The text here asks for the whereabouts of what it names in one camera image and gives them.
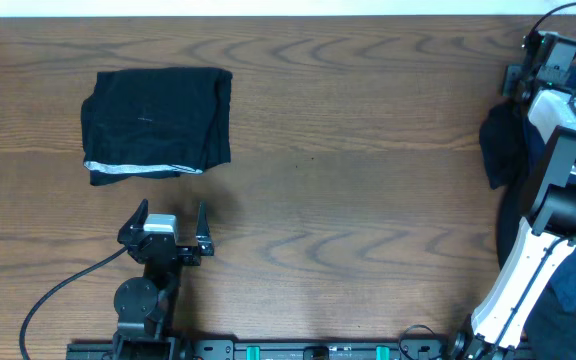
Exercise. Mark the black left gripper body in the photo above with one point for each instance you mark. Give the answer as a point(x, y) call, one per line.
point(186, 259)

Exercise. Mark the folded black garment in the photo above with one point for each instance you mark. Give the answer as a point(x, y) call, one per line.
point(156, 123)

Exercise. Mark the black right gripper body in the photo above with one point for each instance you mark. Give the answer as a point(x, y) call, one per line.
point(514, 77)

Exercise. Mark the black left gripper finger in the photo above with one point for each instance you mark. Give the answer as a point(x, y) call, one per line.
point(134, 225)
point(203, 235)

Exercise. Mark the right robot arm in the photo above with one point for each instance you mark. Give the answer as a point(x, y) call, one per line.
point(494, 328)

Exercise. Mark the black garment pile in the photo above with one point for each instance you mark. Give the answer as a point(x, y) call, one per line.
point(504, 153)

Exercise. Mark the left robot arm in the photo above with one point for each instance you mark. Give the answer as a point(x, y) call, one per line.
point(145, 305)

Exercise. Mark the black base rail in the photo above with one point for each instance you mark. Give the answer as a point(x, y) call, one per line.
point(229, 350)

